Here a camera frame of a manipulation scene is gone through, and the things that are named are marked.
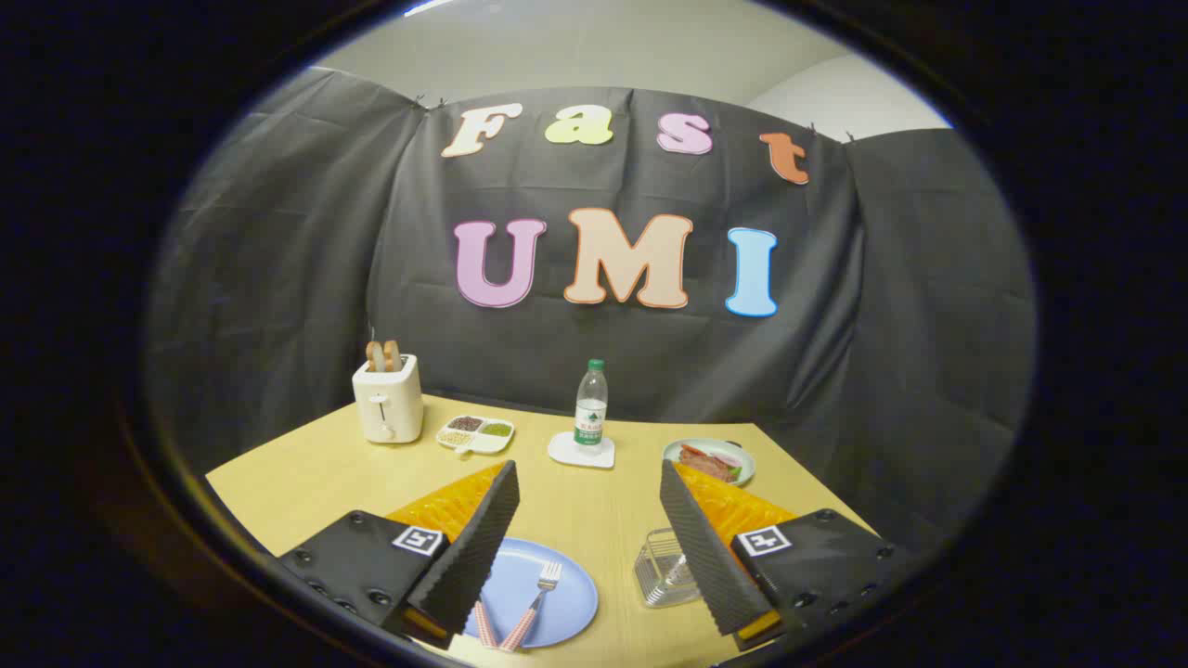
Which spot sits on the white toaster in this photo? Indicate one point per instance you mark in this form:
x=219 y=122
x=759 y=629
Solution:
x=390 y=408

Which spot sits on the clear water bottle green cap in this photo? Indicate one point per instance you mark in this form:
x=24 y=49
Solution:
x=590 y=408

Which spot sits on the blue plate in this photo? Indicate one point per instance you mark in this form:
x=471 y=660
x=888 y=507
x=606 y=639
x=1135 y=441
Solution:
x=574 y=608

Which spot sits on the black backdrop cloth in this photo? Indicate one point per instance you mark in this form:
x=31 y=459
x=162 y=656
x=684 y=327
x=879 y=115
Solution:
x=278 y=278

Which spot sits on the white square coaster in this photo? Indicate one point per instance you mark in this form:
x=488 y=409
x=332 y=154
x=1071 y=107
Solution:
x=566 y=453

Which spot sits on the white divided dish with seeds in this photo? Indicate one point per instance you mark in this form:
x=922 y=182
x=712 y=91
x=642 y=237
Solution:
x=475 y=433

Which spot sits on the bacon slices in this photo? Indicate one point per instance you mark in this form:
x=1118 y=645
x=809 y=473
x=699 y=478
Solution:
x=705 y=461

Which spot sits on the green plate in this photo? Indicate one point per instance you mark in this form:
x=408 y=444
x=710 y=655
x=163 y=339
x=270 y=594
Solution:
x=742 y=461

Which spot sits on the toasted bread slice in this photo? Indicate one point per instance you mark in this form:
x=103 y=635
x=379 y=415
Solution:
x=393 y=355
x=374 y=357

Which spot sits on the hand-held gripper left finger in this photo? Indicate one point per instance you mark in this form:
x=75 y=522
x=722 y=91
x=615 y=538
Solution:
x=473 y=547

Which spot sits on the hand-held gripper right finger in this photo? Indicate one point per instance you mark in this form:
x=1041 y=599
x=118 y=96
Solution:
x=705 y=547

